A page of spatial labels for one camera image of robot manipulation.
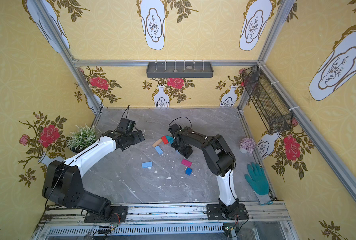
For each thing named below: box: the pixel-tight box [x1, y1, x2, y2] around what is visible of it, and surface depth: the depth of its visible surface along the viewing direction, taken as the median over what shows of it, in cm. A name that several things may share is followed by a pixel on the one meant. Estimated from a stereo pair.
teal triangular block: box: [165, 135, 174, 144], surface depth 102 cm
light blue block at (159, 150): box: [154, 145, 163, 155], surface depth 97 cm
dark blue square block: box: [185, 167, 193, 176], surface depth 89 cm
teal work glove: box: [244, 162, 273, 206], surface depth 83 cm
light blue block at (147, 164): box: [142, 161, 153, 168], surface depth 92 cm
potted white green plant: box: [66, 123, 97, 153], surface depth 83 cm
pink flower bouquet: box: [240, 137, 256, 154], surface depth 91 cm
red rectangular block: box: [161, 135, 169, 145], surface depth 103 cm
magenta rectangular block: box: [181, 158, 192, 168], surface depth 94 cm
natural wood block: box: [152, 138, 163, 148], surface depth 102 cm
